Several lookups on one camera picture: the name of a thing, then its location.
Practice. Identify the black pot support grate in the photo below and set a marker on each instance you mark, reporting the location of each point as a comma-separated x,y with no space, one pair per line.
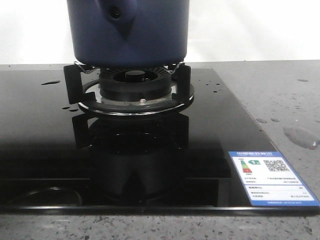
89,98

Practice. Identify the dark blue cooking pot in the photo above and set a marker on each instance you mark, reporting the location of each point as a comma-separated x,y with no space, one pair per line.
129,33

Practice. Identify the black gas burner head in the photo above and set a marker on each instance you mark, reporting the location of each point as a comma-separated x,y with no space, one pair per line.
134,84

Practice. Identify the black glass gas cooktop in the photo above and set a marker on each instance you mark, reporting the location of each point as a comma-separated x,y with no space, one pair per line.
55,159

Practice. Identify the blue energy label sticker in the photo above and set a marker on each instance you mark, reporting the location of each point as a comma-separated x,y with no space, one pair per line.
270,181

